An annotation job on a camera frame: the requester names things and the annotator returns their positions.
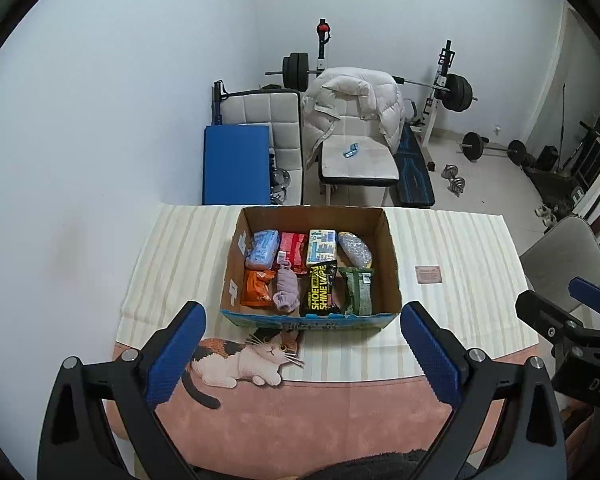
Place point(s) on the dark equipment pile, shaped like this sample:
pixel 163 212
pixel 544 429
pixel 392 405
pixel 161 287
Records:
pixel 555 180

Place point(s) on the orange packet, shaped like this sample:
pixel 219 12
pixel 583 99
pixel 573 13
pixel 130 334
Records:
pixel 257 287

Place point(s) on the blue board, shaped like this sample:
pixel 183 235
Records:
pixel 235 165

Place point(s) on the black wipes packet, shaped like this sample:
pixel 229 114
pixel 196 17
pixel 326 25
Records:
pixel 320 290

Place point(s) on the chrome dumbbell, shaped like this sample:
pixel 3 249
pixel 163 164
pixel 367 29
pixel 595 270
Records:
pixel 457 185
pixel 451 170

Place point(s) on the chrome weight plates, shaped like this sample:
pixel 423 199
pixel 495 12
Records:
pixel 281 185

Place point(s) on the grey chair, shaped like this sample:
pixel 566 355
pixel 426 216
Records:
pixel 560 255

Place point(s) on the white padded chair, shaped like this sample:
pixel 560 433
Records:
pixel 275 115
pixel 365 160

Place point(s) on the white puffer jacket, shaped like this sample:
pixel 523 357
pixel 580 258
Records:
pixel 350 85

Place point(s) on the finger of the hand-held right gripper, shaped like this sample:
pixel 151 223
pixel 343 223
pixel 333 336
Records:
pixel 592 291
pixel 545 312

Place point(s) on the small blue packet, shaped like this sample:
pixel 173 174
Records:
pixel 350 150

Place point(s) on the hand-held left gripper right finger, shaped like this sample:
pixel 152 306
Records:
pixel 430 355

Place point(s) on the barbell with black plates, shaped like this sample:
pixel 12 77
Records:
pixel 455 92

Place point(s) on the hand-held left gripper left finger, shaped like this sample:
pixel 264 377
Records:
pixel 175 355

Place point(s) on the brown card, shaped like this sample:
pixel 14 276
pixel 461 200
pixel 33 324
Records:
pixel 428 275

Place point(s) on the green packet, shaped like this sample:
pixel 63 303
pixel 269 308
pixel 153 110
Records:
pixel 357 290

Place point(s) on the striped table mat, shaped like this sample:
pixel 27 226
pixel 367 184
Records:
pixel 180 240

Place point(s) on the cardboard box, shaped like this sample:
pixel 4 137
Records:
pixel 387 270

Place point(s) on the person's dark fleece clothing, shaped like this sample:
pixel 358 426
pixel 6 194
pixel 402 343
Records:
pixel 370 467

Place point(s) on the red packet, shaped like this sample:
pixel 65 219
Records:
pixel 292 248

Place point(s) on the purple sock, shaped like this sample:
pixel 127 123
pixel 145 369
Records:
pixel 287 287

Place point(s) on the silver glitter pouch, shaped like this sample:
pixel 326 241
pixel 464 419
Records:
pixel 355 249

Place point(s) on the black weight bench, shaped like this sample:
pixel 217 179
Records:
pixel 412 180

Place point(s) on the white and blue tissue pack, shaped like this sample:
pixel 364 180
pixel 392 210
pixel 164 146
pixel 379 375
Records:
pixel 321 246

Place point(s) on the small barbell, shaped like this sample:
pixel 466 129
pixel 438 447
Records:
pixel 472 146

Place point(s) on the pink cat-print tablecloth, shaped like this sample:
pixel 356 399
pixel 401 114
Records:
pixel 330 425

